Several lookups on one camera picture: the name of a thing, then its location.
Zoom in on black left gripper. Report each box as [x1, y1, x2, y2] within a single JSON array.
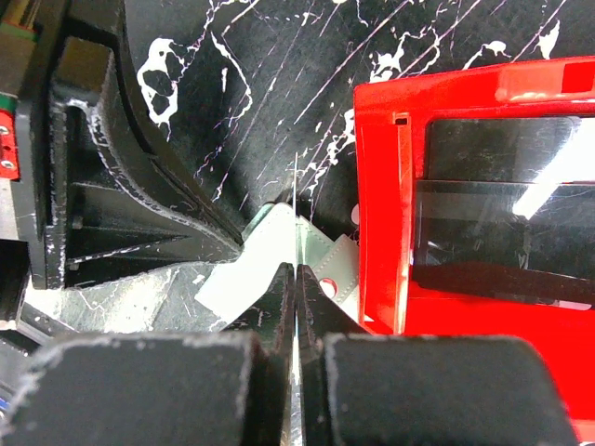
[[0, 0, 245, 354]]

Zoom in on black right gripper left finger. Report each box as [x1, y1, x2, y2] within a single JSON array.
[[1, 263, 295, 445]]

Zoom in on red plastic card tray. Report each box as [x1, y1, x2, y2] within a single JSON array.
[[354, 57, 594, 442]]

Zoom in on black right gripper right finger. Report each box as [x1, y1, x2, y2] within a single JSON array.
[[296, 266, 578, 445]]

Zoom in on white credit card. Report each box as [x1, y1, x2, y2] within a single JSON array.
[[292, 151, 300, 281]]

